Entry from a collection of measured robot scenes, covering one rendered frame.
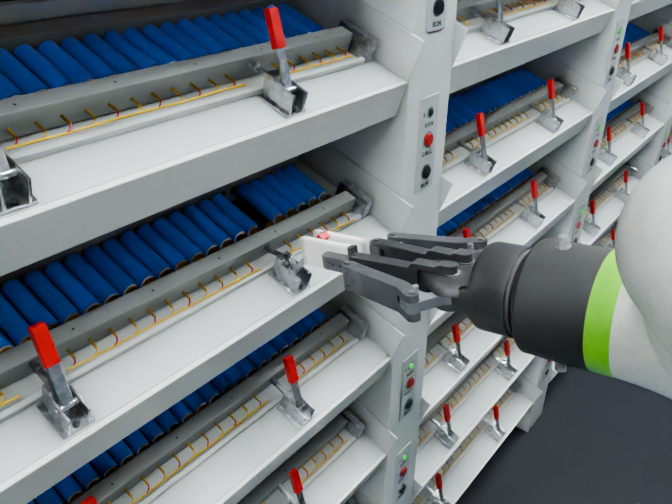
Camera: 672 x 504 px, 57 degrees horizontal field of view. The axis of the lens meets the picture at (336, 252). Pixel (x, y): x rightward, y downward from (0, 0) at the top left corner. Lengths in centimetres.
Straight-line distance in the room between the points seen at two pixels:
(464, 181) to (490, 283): 49
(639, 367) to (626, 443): 147
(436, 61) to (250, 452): 51
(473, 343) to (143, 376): 81
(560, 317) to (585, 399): 156
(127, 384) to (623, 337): 40
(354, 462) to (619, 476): 96
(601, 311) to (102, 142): 38
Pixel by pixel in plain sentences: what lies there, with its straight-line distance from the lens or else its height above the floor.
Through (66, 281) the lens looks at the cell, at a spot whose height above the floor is 97.
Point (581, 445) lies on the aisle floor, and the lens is 187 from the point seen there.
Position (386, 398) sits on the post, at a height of 62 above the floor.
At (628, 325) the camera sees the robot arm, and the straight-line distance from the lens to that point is 45.
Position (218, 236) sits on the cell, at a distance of 69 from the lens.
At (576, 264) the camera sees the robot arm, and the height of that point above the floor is 105.
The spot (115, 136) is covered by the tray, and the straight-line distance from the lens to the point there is 53.
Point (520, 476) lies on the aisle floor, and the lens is 175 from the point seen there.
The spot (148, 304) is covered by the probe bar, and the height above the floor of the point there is 94.
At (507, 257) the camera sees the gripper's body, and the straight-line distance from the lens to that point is 50.
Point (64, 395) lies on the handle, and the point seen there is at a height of 94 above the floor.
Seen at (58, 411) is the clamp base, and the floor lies 93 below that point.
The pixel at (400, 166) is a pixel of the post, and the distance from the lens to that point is 77.
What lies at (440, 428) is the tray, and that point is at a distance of 132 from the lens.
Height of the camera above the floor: 128
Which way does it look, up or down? 29 degrees down
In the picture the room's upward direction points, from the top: straight up
